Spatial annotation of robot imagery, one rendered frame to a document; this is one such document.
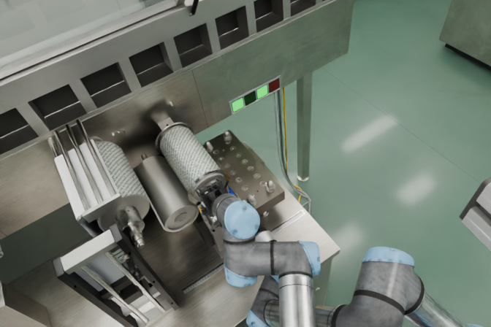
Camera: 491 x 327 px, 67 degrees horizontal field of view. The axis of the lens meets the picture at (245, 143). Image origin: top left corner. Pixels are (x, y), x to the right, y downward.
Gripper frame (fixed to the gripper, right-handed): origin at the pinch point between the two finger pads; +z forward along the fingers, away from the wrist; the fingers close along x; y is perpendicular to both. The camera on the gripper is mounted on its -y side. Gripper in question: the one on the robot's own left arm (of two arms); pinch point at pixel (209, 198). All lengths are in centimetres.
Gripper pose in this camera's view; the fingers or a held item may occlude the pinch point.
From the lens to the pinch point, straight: 115.6
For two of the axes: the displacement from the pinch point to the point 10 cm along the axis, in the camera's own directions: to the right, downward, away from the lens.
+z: -3.4, -0.5, 9.4
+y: -4.3, -8.8, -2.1
